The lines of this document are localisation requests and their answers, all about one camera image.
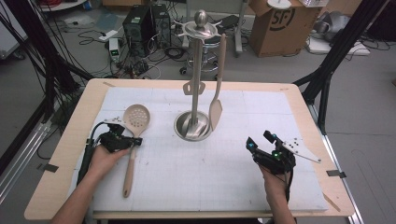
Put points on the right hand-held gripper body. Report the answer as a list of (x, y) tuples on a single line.
[(280, 160)]

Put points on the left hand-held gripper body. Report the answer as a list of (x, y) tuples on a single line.
[(115, 141)]

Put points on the beige skimmer spoon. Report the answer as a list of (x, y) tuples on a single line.
[(128, 174)]

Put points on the beige slotted turner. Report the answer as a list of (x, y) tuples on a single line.
[(216, 115)]

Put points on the metal utensil stand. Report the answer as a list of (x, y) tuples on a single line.
[(196, 62)]

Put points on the person's left hand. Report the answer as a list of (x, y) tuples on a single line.
[(101, 161)]

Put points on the person's right hand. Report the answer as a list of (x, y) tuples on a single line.
[(275, 186)]

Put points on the white gridded foam mat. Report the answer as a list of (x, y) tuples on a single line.
[(218, 174)]

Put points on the black tape piece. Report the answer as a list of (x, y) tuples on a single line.
[(49, 168), (336, 173)]

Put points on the thin wooden strip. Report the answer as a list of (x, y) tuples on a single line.
[(331, 202)]

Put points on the small white device green display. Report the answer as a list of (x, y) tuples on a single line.
[(114, 49)]

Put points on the cardboard box with black logo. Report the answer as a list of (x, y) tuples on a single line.
[(280, 40)]

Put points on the white flat board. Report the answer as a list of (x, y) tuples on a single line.
[(317, 46)]

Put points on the white power strip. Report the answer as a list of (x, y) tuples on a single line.
[(108, 35)]

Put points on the black computer tower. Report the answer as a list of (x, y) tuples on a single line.
[(162, 25), (137, 34)]

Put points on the black round stool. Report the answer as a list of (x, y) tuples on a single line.
[(210, 40)]

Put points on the black flat device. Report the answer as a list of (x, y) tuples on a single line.
[(230, 22)]

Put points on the grey bag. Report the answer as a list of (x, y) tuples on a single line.
[(333, 25)]

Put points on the white round lid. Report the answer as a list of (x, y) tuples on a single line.
[(279, 3)]

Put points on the white round table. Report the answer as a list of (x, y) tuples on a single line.
[(62, 6)]

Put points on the white cabinet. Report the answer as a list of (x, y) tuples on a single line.
[(9, 37)]

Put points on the aluminium rail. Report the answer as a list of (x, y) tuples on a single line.
[(356, 219), (21, 161)]

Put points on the black metal frame strut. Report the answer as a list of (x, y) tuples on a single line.
[(342, 40)]

